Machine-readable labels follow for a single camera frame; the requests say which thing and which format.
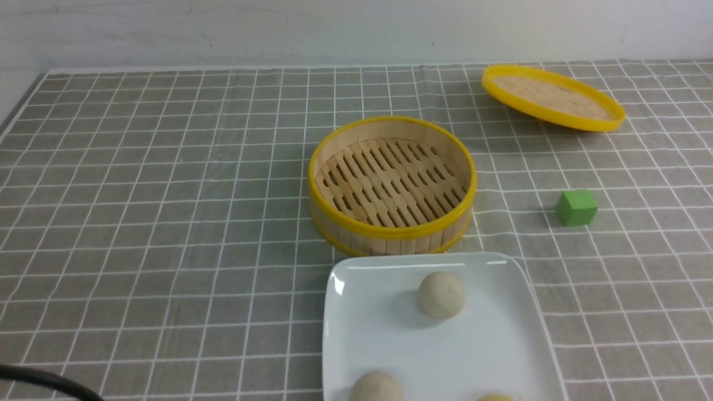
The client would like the white steamed bun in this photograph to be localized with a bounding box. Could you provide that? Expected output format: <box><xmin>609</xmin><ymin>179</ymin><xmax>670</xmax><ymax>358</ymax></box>
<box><xmin>418</xmin><ymin>271</ymin><xmax>466</xmax><ymax>320</ymax></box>
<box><xmin>349</xmin><ymin>371</ymin><xmax>406</xmax><ymax>401</ymax></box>

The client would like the yellow steamed bun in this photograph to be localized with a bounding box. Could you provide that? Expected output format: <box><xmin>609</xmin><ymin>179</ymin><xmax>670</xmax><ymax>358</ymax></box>
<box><xmin>478</xmin><ymin>393</ymin><xmax>515</xmax><ymax>401</ymax></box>

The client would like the white square plate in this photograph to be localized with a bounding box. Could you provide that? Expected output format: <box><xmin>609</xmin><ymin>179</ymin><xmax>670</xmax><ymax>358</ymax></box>
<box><xmin>323</xmin><ymin>252</ymin><xmax>568</xmax><ymax>400</ymax></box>

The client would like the yellow rimmed bamboo steamer basket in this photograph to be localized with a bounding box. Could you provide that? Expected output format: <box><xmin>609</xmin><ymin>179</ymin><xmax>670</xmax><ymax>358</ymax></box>
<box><xmin>306</xmin><ymin>116</ymin><xmax>478</xmax><ymax>257</ymax></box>

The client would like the grey checked tablecloth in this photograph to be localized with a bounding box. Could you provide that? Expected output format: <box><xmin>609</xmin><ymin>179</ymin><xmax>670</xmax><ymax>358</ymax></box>
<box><xmin>1</xmin><ymin>60</ymin><xmax>712</xmax><ymax>400</ymax></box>

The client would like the green wooden cube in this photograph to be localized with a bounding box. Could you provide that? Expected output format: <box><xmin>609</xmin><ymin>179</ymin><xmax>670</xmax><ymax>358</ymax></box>
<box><xmin>555</xmin><ymin>189</ymin><xmax>598</xmax><ymax>227</ymax></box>

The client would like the yellow rimmed steamer lid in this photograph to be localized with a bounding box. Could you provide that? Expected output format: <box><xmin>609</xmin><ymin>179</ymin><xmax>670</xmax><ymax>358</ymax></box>
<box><xmin>481</xmin><ymin>65</ymin><xmax>627</xmax><ymax>132</ymax></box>

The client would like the thick black camera cable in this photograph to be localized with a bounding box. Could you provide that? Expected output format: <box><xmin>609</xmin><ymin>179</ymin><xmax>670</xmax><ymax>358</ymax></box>
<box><xmin>0</xmin><ymin>365</ymin><xmax>105</xmax><ymax>401</ymax></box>

